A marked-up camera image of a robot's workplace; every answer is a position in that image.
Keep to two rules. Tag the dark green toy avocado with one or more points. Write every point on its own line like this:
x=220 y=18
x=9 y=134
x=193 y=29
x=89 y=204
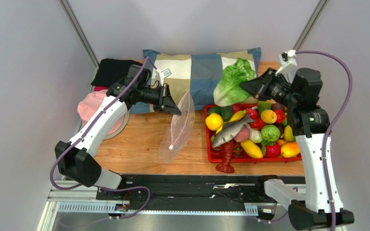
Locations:
x=226 y=113

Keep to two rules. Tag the black mounting rail base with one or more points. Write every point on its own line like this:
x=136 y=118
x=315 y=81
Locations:
x=188 y=191

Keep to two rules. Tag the white slotted cable duct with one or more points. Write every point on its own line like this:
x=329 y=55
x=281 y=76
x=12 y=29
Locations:
x=114 y=208

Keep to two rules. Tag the green toy custard apple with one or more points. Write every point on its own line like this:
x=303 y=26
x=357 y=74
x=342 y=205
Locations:
x=270 y=133

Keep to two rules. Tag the grey toy fish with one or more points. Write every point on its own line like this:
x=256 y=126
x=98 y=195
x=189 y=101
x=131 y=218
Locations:
x=230 y=131

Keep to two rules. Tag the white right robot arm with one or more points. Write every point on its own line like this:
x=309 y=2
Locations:
x=321 y=206

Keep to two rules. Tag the clear zip top bag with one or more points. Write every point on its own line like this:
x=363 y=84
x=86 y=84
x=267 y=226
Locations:
x=178 y=134

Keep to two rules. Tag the black folded cloth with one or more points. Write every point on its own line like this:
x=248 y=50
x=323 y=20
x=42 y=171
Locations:
x=111 y=71

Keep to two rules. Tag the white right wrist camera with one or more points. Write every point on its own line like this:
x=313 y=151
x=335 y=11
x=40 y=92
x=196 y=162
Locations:
x=288 y=64

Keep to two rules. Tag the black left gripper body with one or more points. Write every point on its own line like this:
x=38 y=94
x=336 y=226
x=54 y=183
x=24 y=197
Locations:
x=163 y=91

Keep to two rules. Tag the red plastic tray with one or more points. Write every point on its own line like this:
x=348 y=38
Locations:
x=214 y=156

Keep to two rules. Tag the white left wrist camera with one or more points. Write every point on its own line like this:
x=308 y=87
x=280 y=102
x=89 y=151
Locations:
x=161 y=74

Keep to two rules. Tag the red toy lobster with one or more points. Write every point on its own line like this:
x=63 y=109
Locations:
x=227 y=152

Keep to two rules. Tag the yellow toy corn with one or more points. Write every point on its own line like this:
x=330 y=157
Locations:
x=252 y=149

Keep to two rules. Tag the yellow toy banana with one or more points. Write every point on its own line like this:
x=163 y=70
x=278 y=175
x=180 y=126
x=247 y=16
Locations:
x=235 y=117

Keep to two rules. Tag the green toy lettuce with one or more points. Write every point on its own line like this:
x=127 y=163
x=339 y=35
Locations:
x=228 y=92

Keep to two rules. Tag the yellow toy lemon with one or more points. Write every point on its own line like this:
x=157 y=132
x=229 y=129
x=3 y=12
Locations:
x=214 y=121

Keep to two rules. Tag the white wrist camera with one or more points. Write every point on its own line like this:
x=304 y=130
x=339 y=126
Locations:
x=161 y=74
x=288 y=64

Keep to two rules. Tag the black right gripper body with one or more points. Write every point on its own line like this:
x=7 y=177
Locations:
x=265 y=85

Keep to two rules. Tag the pink toy peach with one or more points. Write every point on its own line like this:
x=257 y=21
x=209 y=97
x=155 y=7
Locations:
x=243 y=135

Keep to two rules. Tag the green toy lime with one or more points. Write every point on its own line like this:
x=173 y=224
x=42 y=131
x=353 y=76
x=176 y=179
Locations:
x=214 y=110

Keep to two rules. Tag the red toy bell pepper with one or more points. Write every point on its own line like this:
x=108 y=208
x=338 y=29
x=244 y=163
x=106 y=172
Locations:
x=251 y=113

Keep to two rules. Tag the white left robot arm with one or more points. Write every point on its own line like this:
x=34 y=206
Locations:
x=75 y=158

